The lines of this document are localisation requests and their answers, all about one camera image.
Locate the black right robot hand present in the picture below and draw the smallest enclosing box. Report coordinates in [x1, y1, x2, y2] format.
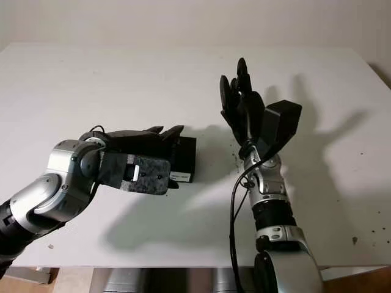
[219, 57, 266, 144]

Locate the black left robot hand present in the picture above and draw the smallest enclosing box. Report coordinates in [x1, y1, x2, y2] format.
[102, 124, 186, 190]

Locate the black printed box lid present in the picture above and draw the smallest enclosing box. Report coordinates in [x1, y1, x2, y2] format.
[169, 136, 198, 184]

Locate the brown cardboard box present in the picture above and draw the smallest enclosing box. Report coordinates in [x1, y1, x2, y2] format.
[5, 267, 59, 286]

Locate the silver robot leg cylinder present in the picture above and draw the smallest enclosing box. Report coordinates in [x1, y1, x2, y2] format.
[103, 267, 141, 293]
[212, 267, 238, 293]

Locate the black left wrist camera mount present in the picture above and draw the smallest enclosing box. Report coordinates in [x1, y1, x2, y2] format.
[97, 151, 174, 195]

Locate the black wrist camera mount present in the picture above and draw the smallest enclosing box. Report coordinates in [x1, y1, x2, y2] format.
[259, 99, 303, 161]
[97, 151, 174, 195]

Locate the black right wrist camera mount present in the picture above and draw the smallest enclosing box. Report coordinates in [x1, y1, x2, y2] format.
[259, 99, 303, 161]

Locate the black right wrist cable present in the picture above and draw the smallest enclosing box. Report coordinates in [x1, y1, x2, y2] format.
[228, 155, 266, 293]

